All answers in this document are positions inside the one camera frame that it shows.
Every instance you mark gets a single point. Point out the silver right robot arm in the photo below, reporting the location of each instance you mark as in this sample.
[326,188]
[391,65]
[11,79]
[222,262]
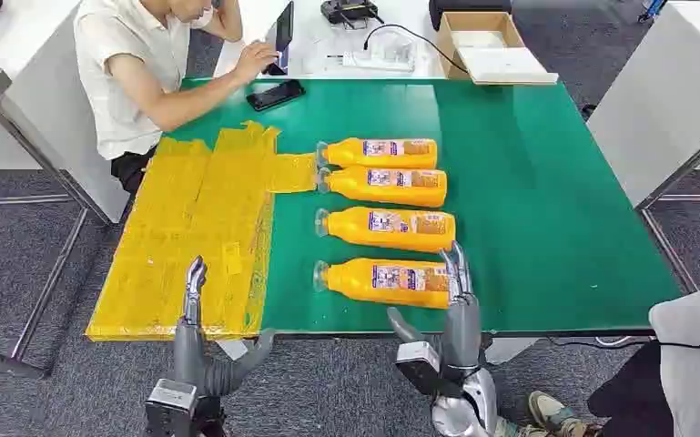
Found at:
[467,410]

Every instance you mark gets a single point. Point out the open cardboard box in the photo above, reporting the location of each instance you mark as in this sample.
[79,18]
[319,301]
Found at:
[446,42]

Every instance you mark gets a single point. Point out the white table with metal frame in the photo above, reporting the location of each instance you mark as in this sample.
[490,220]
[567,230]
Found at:
[663,102]

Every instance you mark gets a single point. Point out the orange drink bottle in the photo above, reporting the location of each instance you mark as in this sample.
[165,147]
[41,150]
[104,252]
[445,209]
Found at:
[349,283]
[349,154]
[355,188]
[349,228]

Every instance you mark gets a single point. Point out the black controller device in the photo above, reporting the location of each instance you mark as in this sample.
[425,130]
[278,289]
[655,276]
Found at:
[346,11]

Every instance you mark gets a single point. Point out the flat white box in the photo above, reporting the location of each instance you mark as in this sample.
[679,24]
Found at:
[506,66]

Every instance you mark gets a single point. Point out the white table leg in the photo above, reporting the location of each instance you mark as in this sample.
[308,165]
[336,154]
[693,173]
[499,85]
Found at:
[506,350]
[232,348]

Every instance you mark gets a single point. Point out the standing person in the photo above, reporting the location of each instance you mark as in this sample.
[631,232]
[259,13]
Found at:
[699,374]

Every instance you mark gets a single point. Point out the white table beside steel table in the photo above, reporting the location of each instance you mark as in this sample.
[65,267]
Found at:
[36,90]

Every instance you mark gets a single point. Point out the black bag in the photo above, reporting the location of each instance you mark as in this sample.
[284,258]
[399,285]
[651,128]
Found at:
[470,6]

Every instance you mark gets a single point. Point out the black smartphone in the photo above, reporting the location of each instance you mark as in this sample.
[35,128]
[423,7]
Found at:
[276,95]

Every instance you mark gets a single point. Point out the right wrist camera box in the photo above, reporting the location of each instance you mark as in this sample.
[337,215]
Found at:
[419,362]

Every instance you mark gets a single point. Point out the seated person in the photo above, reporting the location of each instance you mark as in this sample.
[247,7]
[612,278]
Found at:
[114,60]

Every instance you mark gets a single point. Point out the white table with devices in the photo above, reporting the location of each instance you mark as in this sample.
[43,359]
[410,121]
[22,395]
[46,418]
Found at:
[256,24]

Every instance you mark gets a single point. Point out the black tablet on stand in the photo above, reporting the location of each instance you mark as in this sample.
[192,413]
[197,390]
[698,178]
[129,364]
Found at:
[283,30]

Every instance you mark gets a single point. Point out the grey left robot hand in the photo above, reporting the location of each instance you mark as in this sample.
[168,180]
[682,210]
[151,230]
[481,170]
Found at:
[190,356]

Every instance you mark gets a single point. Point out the green mat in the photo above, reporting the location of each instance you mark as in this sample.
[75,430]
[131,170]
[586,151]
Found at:
[536,211]

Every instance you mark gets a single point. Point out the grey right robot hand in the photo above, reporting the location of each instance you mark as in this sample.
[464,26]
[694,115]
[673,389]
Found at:
[463,332]

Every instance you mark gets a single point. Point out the blue object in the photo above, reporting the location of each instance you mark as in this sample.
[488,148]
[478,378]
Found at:
[652,9]

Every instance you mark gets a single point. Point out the yellow sheet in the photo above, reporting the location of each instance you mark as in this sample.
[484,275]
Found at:
[187,241]

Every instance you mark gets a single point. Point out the white power strip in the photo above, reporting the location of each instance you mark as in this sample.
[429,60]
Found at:
[380,61]

